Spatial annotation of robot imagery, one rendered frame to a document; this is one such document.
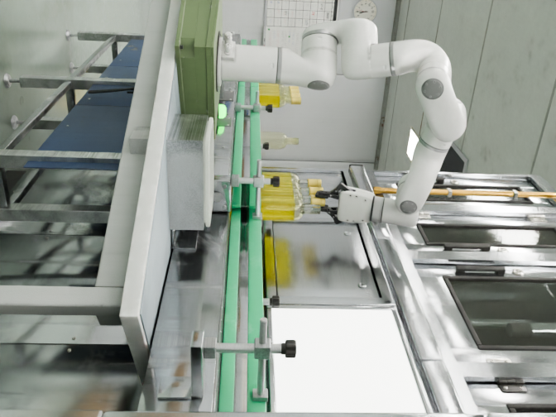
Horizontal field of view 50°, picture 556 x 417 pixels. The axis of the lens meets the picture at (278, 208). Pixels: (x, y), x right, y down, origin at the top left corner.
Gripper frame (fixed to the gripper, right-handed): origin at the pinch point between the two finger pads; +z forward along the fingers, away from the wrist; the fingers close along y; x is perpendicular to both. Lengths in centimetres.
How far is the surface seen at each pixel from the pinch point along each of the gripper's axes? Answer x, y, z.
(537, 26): -251, 17, -93
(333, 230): -5.5, -12.5, -3.7
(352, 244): 1.2, -12.5, -10.9
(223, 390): 86, 4, 3
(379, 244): -2.1, -13.0, -18.7
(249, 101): -45, 14, 36
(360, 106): -591, -152, 38
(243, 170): 15.1, 13.5, 20.4
